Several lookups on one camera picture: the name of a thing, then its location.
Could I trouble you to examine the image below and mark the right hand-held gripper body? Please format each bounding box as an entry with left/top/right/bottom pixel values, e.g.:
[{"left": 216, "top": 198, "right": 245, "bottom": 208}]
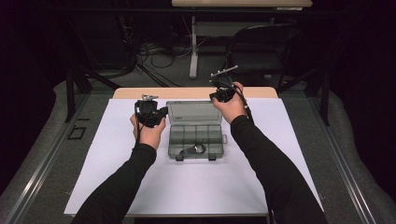
[{"left": 209, "top": 64, "right": 240, "bottom": 104}]

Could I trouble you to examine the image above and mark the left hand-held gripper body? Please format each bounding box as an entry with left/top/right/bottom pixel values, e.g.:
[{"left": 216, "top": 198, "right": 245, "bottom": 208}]
[{"left": 134, "top": 94, "right": 160, "bottom": 129}]

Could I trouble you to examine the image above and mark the smoky clear plastic storage box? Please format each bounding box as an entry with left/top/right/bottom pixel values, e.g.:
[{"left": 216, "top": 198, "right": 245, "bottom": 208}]
[{"left": 165, "top": 100, "right": 229, "bottom": 161}]

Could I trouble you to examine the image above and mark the person's right hand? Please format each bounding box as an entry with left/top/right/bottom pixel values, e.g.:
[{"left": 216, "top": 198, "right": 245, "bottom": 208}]
[{"left": 212, "top": 81, "right": 248, "bottom": 125}]

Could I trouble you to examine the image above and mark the person's left hand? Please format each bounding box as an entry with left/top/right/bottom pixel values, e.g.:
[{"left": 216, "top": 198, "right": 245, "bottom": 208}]
[{"left": 130, "top": 114, "right": 167, "bottom": 150}]

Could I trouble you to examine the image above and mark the black folding chair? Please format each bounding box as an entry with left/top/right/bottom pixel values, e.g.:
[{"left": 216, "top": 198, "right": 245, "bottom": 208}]
[{"left": 218, "top": 23, "right": 303, "bottom": 91}]

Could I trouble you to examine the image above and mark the white desk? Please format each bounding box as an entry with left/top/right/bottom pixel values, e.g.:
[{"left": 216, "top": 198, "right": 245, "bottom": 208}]
[{"left": 171, "top": 0, "right": 313, "bottom": 79}]

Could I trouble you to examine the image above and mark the black crossbar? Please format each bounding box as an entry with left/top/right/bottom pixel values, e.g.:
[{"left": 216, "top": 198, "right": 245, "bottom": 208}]
[{"left": 46, "top": 7, "right": 344, "bottom": 15}]

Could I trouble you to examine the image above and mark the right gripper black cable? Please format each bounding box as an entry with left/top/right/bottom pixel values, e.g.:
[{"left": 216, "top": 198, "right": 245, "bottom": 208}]
[{"left": 214, "top": 78, "right": 255, "bottom": 125}]

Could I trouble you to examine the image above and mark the bundle of floor cables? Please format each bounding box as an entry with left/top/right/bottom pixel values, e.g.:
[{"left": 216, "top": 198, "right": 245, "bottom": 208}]
[{"left": 124, "top": 15, "right": 208, "bottom": 88}]

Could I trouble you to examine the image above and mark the black metal stand frame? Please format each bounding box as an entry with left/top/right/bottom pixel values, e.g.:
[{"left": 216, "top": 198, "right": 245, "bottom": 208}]
[
  {"left": 276, "top": 63, "right": 332, "bottom": 127},
  {"left": 64, "top": 60, "right": 120, "bottom": 123}
]

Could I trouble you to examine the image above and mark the metal floor rail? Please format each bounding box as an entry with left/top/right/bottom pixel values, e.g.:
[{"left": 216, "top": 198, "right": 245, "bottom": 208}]
[
  {"left": 4, "top": 92, "right": 92, "bottom": 224},
  {"left": 306, "top": 92, "right": 377, "bottom": 224}
]

